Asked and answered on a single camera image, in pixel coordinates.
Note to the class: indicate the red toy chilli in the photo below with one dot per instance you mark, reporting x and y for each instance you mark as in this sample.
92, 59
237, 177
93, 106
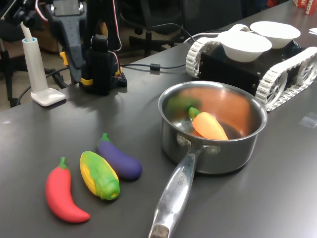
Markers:
59, 193

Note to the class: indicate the yellow black clamp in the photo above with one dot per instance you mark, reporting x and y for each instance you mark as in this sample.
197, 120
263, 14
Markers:
64, 59
86, 81

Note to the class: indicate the purple toy aubergine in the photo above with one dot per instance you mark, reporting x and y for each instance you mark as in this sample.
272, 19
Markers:
119, 158

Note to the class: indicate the yellow green toy corn cob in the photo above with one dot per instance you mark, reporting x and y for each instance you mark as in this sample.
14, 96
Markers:
99, 173

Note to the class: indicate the orange toy carrot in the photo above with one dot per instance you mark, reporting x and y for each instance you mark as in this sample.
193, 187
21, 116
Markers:
208, 124

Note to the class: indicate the black vehicle with white tracks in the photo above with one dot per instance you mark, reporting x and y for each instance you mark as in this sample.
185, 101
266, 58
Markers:
227, 74

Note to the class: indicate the white bowl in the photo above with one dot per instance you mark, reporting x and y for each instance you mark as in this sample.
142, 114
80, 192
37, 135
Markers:
275, 31
245, 47

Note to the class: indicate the red printed carton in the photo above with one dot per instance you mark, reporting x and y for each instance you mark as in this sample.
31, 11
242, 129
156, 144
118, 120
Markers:
307, 6

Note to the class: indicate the white paper sheet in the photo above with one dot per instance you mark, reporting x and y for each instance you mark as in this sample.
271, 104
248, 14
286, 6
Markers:
314, 31

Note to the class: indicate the clear tape patch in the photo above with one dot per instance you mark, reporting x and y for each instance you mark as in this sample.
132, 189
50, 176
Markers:
308, 120

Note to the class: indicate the white post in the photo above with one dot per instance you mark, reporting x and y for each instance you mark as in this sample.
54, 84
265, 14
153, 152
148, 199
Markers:
37, 69

